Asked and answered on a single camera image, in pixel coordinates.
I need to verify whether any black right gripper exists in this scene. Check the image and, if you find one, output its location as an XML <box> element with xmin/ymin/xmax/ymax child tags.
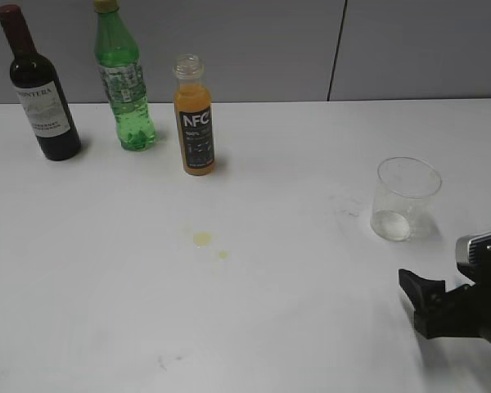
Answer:
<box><xmin>398</xmin><ymin>269</ymin><xmax>491</xmax><ymax>344</ymax></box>

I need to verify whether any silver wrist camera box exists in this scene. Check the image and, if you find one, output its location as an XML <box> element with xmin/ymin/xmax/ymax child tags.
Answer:
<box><xmin>455</xmin><ymin>231</ymin><xmax>491</xmax><ymax>283</ymax></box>

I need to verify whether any green plastic soda bottle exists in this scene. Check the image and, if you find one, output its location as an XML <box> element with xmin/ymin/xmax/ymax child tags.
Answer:
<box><xmin>93</xmin><ymin>0</ymin><xmax>156</xmax><ymax>151</ymax></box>

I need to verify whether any dark red wine bottle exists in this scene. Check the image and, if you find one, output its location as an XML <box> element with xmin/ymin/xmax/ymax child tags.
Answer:
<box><xmin>0</xmin><ymin>4</ymin><xmax>82</xmax><ymax>161</ymax></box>

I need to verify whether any transparent plastic cup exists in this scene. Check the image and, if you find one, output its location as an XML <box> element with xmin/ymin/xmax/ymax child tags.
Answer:
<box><xmin>370</xmin><ymin>156</ymin><xmax>443</xmax><ymax>242</ymax></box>

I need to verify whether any NFC orange juice bottle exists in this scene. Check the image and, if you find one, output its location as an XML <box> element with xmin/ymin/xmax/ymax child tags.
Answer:
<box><xmin>173</xmin><ymin>54</ymin><xmax>215</xmax><ymax>176</ymax></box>

